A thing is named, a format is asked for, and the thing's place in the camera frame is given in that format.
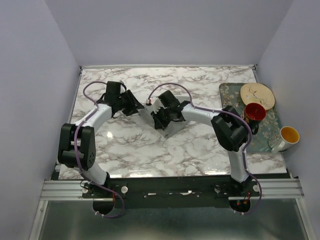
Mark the white mug yellow inside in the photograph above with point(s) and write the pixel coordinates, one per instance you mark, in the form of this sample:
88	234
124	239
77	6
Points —
282	140

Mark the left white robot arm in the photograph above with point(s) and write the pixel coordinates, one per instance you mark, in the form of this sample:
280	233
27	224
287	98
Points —
77	144

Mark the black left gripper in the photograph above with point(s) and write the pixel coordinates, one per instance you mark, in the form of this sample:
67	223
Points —
134	103

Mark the beige floral plate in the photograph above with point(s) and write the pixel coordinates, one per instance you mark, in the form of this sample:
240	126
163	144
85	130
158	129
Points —
257	93

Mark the floral blue tray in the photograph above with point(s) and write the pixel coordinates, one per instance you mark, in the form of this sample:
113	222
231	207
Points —
271	124

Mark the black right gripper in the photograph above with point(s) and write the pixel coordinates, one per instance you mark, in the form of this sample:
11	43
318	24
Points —
158	124

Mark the black mug red inside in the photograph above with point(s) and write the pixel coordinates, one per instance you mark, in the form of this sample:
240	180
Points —
253	114

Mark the aluminium frame rail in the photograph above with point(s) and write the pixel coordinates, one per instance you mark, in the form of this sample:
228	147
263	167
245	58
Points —
285	188

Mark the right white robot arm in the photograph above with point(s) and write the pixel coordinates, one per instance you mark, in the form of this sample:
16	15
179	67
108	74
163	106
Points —
231	131

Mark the black mounting base bar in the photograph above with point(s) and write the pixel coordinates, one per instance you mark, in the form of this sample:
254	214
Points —
172	192

